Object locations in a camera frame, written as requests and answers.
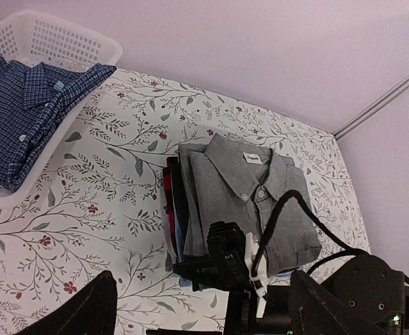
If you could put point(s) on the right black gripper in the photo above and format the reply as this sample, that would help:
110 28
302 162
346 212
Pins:
242 309

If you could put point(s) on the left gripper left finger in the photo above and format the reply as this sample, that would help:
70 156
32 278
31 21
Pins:
92 310

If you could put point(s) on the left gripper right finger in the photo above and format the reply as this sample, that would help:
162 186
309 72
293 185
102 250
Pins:
313 310

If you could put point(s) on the grey long sleeve shirt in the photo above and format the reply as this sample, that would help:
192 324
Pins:
230 181

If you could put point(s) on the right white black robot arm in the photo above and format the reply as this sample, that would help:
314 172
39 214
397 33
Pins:
364 296

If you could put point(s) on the folded light blue shirt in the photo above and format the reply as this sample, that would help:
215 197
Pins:
224 266

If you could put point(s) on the floral patterned tablecloth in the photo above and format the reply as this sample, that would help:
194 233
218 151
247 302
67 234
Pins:
99 204

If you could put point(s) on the folded red plaid shirt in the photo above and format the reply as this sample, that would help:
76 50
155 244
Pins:
167 184

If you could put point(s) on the folded black striped shirt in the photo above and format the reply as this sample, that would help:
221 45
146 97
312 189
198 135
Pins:
181 212

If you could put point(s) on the blue checked shirt in basket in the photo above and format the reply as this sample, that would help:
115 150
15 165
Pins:
33 103

